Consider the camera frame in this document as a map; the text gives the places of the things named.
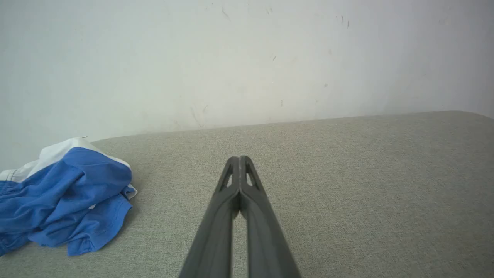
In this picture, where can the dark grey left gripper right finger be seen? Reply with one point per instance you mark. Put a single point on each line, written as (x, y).
(266, 239)

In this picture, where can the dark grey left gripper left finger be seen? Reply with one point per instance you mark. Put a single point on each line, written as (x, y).
(214, 231)

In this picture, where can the blue and white sports shorts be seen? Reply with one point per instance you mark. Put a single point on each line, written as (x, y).
(69, 197)

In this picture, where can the grey fabric sofa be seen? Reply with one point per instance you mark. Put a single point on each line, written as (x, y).
(347, 193)

